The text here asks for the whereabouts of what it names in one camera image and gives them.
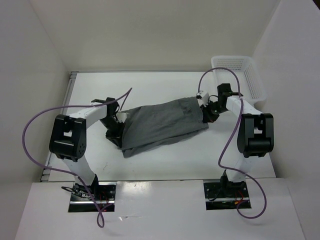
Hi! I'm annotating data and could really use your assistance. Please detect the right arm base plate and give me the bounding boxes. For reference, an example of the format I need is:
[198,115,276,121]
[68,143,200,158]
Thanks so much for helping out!
[203,178,252,211]

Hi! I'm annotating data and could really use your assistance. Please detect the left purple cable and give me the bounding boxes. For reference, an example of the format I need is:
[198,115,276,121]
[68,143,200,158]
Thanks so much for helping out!
[22,87,133,229]

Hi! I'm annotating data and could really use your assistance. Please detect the purple cable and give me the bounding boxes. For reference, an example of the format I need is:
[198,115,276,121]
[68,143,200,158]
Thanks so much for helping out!
[197,67,268,220]
[22,87,133,229]

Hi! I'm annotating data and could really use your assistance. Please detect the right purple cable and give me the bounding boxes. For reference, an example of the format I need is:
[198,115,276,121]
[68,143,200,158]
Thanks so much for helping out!
[197,67,268,220]

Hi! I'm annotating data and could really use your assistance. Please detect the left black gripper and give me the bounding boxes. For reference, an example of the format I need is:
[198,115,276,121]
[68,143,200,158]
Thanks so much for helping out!
[99,116,125,148]

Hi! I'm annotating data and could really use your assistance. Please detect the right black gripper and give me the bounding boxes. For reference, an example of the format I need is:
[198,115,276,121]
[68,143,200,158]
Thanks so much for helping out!
[201,99,229,123]

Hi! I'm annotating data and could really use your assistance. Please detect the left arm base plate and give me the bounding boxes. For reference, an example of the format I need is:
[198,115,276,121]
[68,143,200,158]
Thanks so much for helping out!
[62,182,116,213]

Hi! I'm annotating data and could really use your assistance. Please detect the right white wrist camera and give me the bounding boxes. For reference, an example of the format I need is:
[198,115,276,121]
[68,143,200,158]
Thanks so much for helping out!
[196,90,210,106]

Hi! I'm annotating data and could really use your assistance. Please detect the aluminium table edge rail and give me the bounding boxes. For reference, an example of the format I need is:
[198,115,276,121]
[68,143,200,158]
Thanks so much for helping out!
[40,72,85,182]

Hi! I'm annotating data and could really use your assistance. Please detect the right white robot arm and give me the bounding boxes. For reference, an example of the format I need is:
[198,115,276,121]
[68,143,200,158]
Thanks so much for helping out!
[196,83,274,197]

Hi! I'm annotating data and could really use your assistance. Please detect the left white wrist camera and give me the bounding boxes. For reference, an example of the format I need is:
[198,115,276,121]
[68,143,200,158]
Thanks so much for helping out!
[116,112,130,123]

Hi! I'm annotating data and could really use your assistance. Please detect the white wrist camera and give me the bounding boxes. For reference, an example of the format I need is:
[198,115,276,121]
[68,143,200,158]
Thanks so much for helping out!
[116,112,130,123]
[196,90,210,106]

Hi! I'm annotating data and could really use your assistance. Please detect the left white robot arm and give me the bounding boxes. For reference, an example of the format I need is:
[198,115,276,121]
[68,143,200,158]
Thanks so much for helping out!
[49,97,125,200]

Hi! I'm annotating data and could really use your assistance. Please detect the grey shorts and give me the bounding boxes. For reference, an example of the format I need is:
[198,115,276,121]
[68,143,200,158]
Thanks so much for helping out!
[120,96,209,158]

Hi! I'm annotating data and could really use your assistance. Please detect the white plastic basket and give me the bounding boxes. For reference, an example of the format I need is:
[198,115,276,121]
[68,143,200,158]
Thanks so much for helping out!
[211,55,267,105]

